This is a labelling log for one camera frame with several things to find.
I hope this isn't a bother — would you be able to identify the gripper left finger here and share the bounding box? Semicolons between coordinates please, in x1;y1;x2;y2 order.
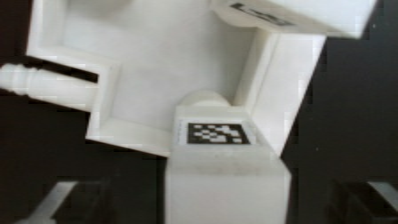
16;179;112;224

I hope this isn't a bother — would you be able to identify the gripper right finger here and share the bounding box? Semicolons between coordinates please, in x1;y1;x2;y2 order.
331;179;398;224

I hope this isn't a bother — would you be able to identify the white chair leg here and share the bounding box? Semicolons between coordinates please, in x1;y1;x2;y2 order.
165;91;292;224
210;0;379;39

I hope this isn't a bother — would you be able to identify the white chair seat part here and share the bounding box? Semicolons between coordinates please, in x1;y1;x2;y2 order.
0;0;325;156

